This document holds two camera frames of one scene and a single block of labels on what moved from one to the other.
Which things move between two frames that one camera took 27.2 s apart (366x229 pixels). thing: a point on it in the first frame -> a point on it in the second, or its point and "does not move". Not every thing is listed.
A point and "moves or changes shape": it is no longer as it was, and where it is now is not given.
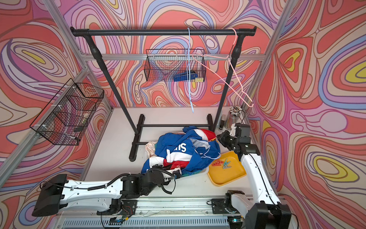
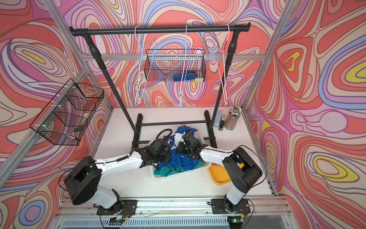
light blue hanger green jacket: x=189 y=85 moves or changes shape
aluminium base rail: x=170 y=213 does not move
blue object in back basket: x=183 y=76 does not move
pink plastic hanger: x=220 y=69 moves or changes shape
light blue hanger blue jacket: x=212 y=152 moves or changes shape
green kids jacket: x=190 y=174 -> x=169 y=170
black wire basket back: x=175 y=65 does not move
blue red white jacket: x=188 y=151 moves or changes shape
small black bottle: x=222 y=121 does not move
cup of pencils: x=233 y=117 does not move
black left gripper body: x=160 y=169 -> x=165 y=158
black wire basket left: x=66 y=117 does not move
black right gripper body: x=228 y=140 -> x=183 y=149
